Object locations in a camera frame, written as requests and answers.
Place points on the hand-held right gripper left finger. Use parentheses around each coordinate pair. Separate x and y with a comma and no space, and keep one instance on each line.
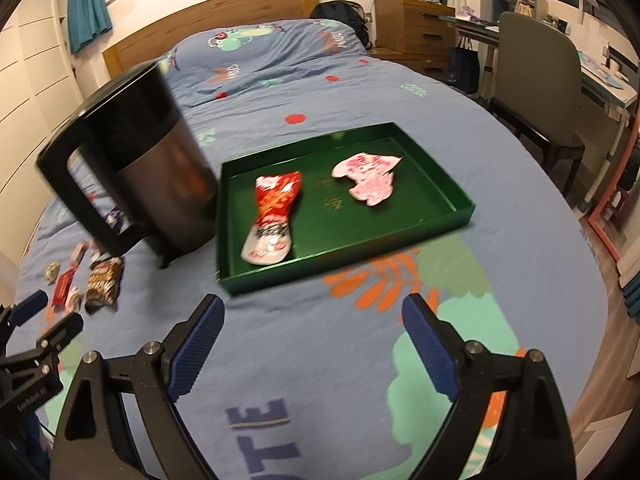
(197,347)

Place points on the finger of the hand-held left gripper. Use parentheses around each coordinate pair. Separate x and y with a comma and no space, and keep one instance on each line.
(29,306)
(60,330)

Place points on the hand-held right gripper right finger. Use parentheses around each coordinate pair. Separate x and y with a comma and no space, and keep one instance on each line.
(430,352)

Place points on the small plain red packet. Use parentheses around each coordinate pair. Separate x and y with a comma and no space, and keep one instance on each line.
(63,285)

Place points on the brown snack packet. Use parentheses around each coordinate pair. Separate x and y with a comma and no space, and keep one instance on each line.
(102,282)

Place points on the pink striped snack packet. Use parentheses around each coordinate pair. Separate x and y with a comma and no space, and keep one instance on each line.
(80,251)

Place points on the blue and white snack packet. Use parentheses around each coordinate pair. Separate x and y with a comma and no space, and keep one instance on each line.
(114,216)

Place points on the green tray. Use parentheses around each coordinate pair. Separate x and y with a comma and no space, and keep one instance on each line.
(320,195)

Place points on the small gold candy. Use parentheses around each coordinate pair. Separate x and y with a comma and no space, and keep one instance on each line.
(51,272)

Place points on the red printed snack packet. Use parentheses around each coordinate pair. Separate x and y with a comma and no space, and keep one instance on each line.
(272,210)

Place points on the black and grey kettle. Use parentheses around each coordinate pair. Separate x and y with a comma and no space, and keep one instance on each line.
(160,175)

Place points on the pink cartoon snack packet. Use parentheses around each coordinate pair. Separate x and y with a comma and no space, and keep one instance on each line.
(370,180)

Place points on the pink framed mirror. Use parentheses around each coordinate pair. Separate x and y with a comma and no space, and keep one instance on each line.
(607,230)

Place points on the white wardrobe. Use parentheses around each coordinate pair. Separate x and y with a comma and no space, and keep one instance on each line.
(35,85)

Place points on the dark blue shopping bag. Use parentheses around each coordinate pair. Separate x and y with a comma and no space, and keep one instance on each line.
(462,67)

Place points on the blue printed blanket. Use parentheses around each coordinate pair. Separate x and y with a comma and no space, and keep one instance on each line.
(325,85)

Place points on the grey chair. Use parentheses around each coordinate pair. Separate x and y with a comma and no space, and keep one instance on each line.
(535,80)

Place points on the teal curtain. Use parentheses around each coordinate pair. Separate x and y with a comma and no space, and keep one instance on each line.
(87,5)

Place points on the white desk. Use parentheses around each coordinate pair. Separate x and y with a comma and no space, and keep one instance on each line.
(600,85)

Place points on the wooden headboard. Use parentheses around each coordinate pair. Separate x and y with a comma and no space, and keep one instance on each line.
(200,20)

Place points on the wooden dresser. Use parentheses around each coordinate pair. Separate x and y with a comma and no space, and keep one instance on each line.
(410,25)

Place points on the black backpack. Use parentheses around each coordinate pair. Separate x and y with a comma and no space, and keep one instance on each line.
(335,11)

